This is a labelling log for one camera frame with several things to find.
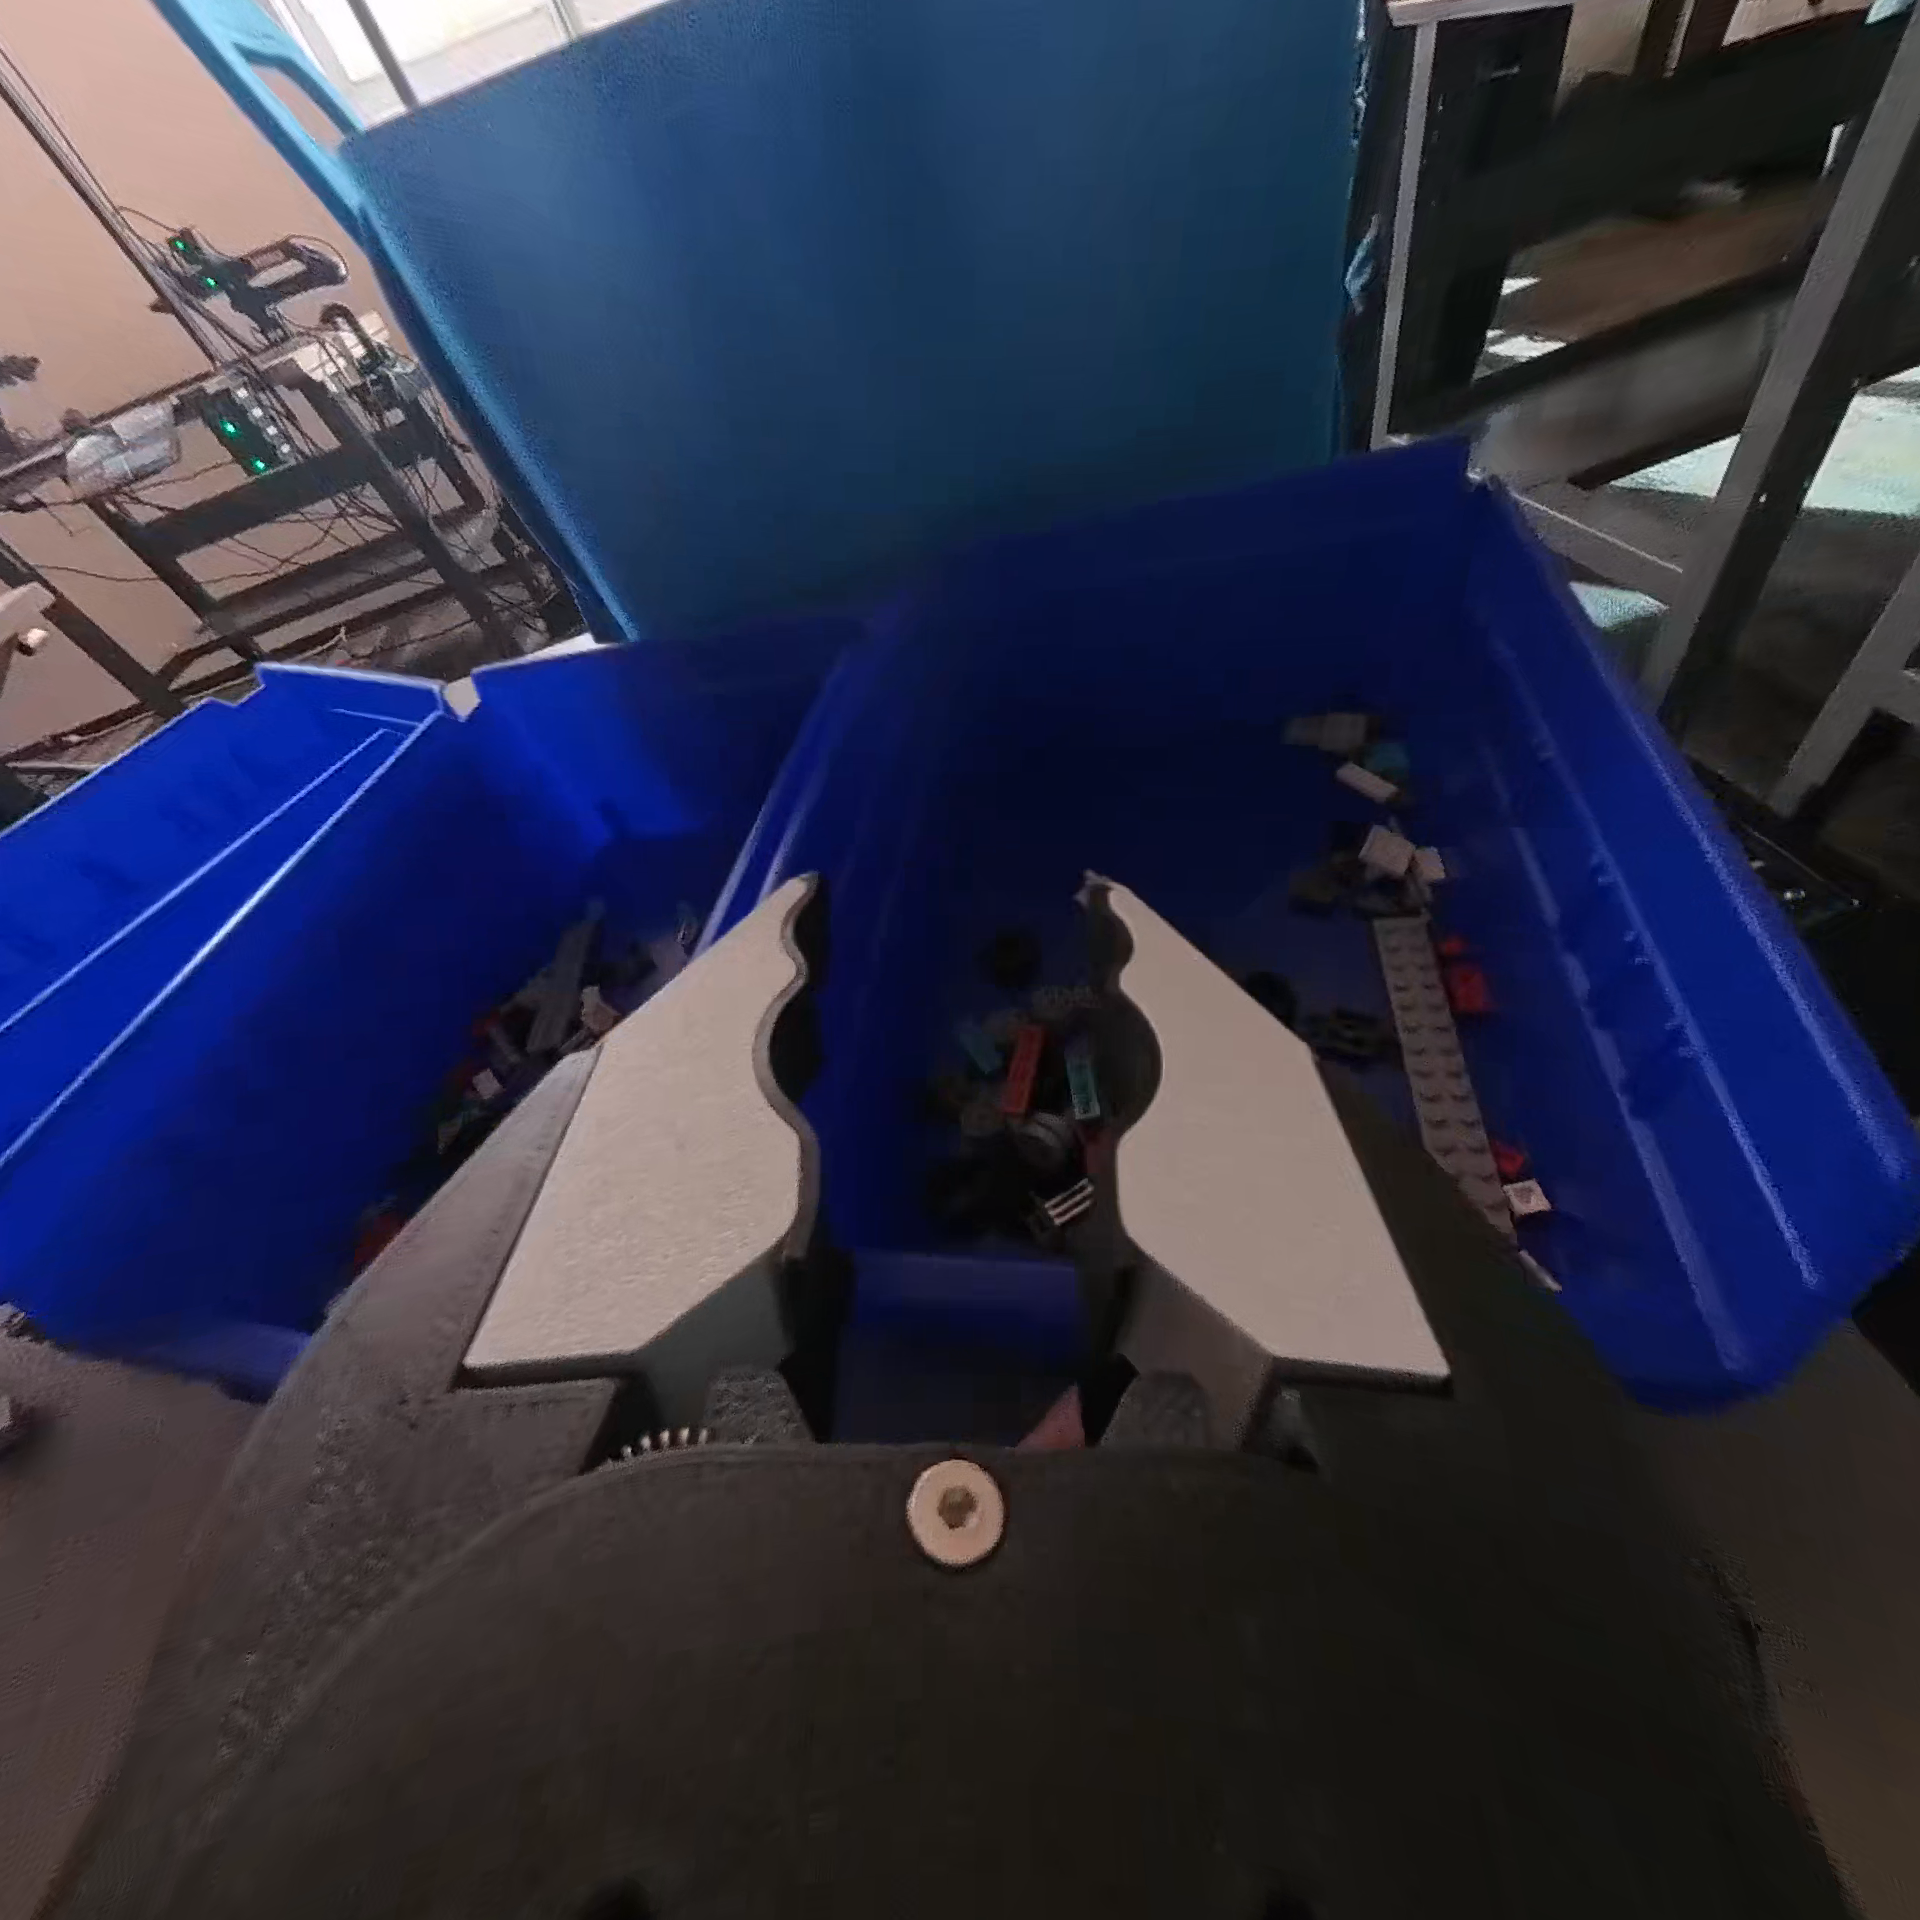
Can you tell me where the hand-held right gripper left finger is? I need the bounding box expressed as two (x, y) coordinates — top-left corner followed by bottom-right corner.
(460, 871), (847, 1441)

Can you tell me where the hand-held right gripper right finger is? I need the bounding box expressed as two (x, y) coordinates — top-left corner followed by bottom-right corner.
(1073, 869), (1454, 1449)

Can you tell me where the pile of mixed toy bricks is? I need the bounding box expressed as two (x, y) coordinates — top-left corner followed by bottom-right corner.
(353, 902), (708, 1260)
(914, 706), (1561, 1293)

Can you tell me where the blue plastic bin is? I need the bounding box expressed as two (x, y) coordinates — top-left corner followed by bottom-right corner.
(703, 438), (1920, 1413)
(0, 608), (865, 1405)

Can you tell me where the grey desk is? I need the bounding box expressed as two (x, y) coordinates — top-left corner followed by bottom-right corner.
(0, 1319), (1920, 1920)

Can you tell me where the metal rig with electronics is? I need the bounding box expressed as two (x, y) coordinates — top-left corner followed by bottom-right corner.
(0, 47), (578, 752)

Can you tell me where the grey metal table frame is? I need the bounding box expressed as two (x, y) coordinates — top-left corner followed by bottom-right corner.
(1499, 0), (1920, 819)

